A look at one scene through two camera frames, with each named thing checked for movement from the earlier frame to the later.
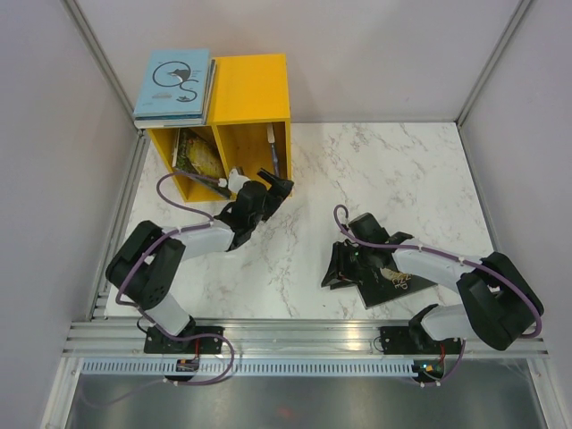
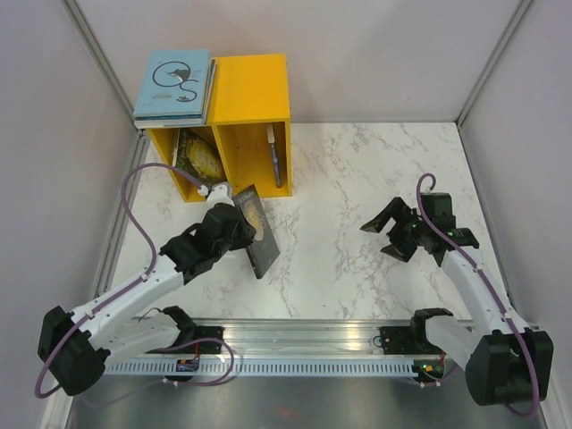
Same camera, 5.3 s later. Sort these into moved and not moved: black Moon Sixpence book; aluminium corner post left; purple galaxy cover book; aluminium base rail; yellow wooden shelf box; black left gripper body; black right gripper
Moved: black left gripper body; black Moon Sixpence book; black right gripper
Not moved: purple galaxy cover book; aluminium base rail; yellow wooden shelf box; aluminium corner post left
